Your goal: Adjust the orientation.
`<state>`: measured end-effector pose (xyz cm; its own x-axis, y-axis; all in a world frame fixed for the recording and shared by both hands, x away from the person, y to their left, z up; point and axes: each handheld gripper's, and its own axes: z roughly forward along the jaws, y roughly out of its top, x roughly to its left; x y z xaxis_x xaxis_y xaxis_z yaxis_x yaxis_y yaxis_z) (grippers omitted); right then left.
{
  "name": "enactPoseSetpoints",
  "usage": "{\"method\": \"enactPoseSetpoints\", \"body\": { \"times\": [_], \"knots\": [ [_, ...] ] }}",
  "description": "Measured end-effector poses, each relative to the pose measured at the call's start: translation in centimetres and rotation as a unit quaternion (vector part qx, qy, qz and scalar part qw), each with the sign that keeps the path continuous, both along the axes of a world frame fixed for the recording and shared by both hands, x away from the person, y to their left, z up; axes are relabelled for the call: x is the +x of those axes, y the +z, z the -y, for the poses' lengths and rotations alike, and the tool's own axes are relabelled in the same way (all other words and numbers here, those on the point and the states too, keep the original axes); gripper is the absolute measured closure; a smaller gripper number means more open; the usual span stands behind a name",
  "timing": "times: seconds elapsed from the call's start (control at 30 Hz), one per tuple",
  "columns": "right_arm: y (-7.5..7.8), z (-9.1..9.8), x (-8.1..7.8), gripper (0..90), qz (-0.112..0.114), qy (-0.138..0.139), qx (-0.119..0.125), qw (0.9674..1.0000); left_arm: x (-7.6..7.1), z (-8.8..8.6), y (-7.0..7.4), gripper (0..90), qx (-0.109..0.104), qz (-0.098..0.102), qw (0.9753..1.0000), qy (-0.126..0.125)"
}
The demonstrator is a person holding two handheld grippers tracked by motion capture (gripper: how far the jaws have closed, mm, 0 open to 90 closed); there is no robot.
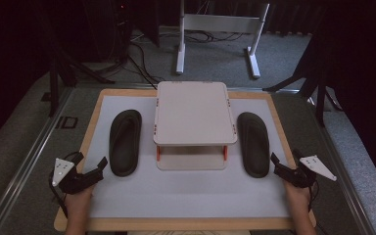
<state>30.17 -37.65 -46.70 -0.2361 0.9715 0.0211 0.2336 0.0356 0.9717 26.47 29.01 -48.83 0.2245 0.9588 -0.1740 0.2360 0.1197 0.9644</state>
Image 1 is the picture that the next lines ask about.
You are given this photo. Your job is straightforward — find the black floor cables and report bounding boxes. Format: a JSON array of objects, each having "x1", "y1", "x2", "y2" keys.
[{"x1": 123, "y1": 28, "x2": 246, "y2": 91}]

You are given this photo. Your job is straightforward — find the person's left hand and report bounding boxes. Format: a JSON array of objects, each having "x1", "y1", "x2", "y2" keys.
[{"x1": 64, "y1": 184, "x2": 95, "y2": 214}]

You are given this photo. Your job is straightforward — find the person's right hand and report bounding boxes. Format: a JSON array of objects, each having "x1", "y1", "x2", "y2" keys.
[{"x1": 283, "y1": 181, "x2": 311, "y2": 213}]

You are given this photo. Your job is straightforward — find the silver metal rail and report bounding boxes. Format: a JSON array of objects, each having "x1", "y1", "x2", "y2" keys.
[
  {"x1": 306, "y1": 96, "x2": 376, "y2": 235},
  {"x1": 0, "y1": 87, "x2": 74, "y2": 235}
]

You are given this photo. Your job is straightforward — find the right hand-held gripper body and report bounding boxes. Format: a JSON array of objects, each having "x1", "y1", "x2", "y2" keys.
[{"x1": 273, "y1": 154, "x2": 338, "y2": 189}]

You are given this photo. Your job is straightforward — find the black tripod stand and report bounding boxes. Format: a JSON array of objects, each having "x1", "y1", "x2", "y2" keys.
[
  {"x1": 37, "y1": 0, "x2": 116, "y2": 118},
  {"x1": 261, "y1": 32, "x2": 345, "y2": 128}
]

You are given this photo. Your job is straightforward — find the black slipper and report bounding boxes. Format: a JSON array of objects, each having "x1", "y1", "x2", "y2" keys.
[
  {"x1": 236, "y1": 112, "x2": 271, "y2": 179},
  {"x1": 108, "y1": 109, "x2": 143, "y2": 178}
]

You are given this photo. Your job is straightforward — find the white two-tier shoe rack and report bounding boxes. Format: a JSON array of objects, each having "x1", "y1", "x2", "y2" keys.
[{"x1": 152, "y1": 80, "x2": 239, "y2": 171}]

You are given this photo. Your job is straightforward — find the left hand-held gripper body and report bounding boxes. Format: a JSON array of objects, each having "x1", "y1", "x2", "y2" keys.
[{"x1": 51, "y1": 158, "x2": 105, "y2": 196}]

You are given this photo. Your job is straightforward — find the white metal stand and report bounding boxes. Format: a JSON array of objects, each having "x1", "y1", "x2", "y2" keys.
[{"x1": 175, "y1": 0, "x2": 271, "y2": 80}]

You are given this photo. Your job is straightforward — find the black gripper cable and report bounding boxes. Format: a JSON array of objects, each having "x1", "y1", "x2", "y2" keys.
[
  {"x1": 306, "y1": 179, "x2": 321, "y2": 213},
  {"x1": 48, "y1": 152, "x2": 81, "y2": 219}
]

